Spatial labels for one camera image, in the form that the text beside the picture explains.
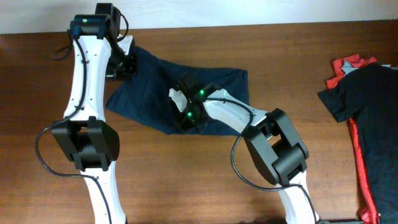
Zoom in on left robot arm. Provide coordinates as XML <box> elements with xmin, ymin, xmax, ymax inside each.
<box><xmin>52</xmin><ymin>3</ymin><xmax>138</xmax><ymax>223</ymax></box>

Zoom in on dark navy t-shirt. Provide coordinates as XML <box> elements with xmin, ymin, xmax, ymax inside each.
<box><xmin>318</xmin><ymin>63</ymin><xmax>397</xmax><ymax>223</ymax></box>

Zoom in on navy blue shorts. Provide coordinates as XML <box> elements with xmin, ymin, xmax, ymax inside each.
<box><xmin>106</xmin><ymin>46</ymin><xmax>249</xmax><ymax>136</ymax></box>

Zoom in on red garment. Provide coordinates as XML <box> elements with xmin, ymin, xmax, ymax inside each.
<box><xmin>326</xmin><ymin>54</ymin><xmax>380</xmax><ymax>223</ymax></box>

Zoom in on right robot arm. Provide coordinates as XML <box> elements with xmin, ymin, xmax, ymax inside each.
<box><xmin>169</xmin><ymin>73</ymin><xmax>321</xmax><ymax>223</ymax></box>

